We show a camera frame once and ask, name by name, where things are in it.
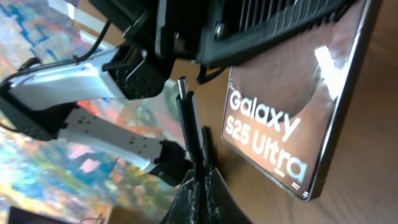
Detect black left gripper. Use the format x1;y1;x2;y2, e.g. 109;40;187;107
90;0;214;100

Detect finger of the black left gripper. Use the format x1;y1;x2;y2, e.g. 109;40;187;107
196;0;354;68

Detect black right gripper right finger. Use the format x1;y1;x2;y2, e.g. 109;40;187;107
205;167;252;224

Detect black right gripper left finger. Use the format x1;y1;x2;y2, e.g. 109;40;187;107
160;169;201;224

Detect black USB charger cable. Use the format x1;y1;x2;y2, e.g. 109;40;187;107
175;76;206;181

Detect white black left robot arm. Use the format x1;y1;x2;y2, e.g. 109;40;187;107
1;0;351;186

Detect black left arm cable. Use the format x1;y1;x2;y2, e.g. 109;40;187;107
0;20;113;88

